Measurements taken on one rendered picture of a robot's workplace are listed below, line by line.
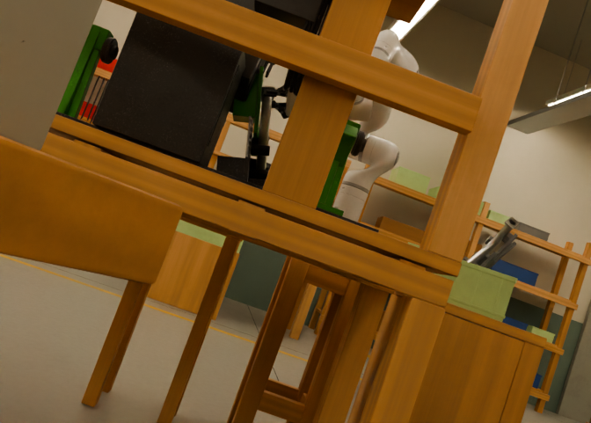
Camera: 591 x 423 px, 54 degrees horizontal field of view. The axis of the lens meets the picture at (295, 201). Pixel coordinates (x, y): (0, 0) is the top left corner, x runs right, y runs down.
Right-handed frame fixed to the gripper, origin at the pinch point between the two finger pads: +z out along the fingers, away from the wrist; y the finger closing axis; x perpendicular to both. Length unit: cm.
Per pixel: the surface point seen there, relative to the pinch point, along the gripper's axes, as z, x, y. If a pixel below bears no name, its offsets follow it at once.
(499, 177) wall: -317, -461, -359
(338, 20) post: -15.3, 16.4, 34.0
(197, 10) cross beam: 19.1, 22.3, 35.1
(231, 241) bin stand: 9, 2, -61
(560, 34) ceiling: -363, -554, -193
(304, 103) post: -8.7, 31.9, 18.5
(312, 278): -23, 6, -74
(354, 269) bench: -24, 60, -10
